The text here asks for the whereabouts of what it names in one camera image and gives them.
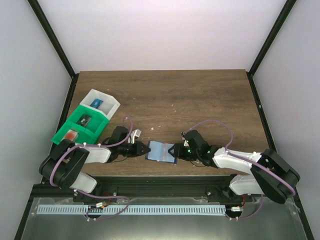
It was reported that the blue card holder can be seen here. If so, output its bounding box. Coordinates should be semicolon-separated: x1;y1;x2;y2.
145;140;178;164

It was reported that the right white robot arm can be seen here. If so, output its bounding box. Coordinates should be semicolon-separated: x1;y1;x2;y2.
167;130;301;204

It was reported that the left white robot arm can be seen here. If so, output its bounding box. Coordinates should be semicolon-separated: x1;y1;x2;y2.
39;126;151;195

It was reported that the black VIP card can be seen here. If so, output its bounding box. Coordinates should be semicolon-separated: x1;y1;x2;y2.
76;114;91;127

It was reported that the blue card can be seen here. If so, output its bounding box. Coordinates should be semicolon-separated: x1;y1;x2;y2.
90;98;104;109

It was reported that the red white card in bin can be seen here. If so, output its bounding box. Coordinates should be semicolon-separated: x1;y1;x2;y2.
63;129;79;142

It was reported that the green bin lower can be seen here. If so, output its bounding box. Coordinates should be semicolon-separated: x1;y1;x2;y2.
51;121;99;145

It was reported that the green bin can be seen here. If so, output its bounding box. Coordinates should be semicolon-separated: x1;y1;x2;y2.
66;105;109;138
51;121;99;145

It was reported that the white plastic bin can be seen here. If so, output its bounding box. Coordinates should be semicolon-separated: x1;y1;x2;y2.
80;89;121;120

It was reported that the green bin upper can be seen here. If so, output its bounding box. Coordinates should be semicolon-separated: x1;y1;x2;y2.
66;105;109;138

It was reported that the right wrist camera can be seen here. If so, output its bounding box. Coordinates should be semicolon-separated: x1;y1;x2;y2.
181;132;190;148

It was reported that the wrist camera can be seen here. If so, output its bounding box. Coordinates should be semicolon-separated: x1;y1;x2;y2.
129;129;141;144
181;132;190;148

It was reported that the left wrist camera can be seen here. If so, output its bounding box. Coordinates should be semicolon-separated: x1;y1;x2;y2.
129;129;141;144

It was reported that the black aluminium front rail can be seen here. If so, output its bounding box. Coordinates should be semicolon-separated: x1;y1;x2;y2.
72;176;251;203

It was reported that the light blue slotted cable duct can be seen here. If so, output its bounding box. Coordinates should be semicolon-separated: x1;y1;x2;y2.
36;204;226;216

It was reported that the left black frame post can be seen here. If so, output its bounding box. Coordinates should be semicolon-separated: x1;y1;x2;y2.
27;0;76;79

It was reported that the black frame post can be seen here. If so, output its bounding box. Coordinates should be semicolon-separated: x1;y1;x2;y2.
246;0;297;78
27;0;76;79

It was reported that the right black frame post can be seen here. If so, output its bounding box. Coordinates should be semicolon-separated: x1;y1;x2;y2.
246;0;297;78

